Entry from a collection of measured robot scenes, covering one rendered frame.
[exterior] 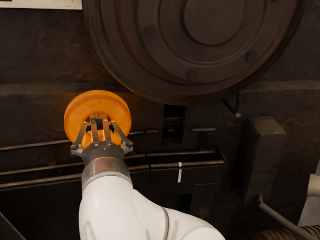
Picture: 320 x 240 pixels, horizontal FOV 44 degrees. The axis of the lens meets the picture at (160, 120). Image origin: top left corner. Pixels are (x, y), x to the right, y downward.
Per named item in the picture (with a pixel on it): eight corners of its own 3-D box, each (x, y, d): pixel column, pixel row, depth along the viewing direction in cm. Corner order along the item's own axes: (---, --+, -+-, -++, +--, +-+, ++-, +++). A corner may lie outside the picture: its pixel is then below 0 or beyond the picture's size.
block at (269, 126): (229, 183, 118) (244, 113, 107) (254, 181, 120) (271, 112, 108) (243, 207, 109) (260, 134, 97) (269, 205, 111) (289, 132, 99)
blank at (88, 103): (58, 93, 87) (58, 100, 85) (127, 85, 90) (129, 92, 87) (69, 148, 96) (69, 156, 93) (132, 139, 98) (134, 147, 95)
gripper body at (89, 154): (83, 189, 75) (81, 159, 82) (126, 186, 77) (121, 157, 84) (82, 158, 71) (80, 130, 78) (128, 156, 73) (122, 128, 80)
